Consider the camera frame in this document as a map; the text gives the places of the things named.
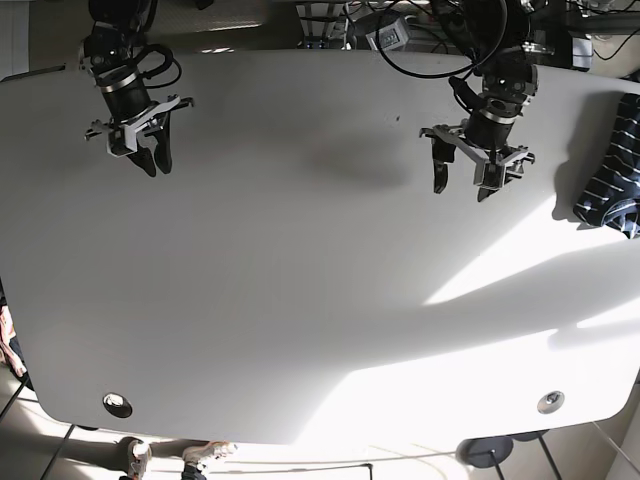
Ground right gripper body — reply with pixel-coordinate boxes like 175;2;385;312
84;84;195;140

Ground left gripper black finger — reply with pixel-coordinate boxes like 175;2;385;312
432;137;456;194
477;169;524;202

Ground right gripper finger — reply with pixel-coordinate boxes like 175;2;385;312
151;112;173;174
127;141;157;178

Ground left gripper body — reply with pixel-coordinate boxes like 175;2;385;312
419;112;535;188

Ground black white striped shirt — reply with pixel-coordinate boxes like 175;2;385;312
573;93;639;239

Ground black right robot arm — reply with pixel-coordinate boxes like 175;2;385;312
79;1;194;177

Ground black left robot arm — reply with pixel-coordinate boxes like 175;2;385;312
420;1;539;202

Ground grey socket box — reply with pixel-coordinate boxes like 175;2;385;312
365;14;410;51

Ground grey power adapter box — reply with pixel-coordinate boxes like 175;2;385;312
570;36;594;72

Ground right table grommet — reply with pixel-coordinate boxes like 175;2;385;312
537;390;565;415

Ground table grommet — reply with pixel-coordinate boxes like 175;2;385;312
537;390;565;415
102;392;133;419

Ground left table grommet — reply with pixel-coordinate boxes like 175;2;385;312
102;392;133;419

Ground round black stand base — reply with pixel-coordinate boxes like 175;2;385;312
455;436;514;469

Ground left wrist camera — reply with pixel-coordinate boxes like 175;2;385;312
480;162;505;185

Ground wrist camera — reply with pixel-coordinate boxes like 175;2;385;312
107;126;138;157
480;162;505;185

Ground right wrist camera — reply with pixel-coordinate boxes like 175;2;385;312
107;126;138;157

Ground black looping arm cable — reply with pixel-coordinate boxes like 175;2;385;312
375;0;509;80

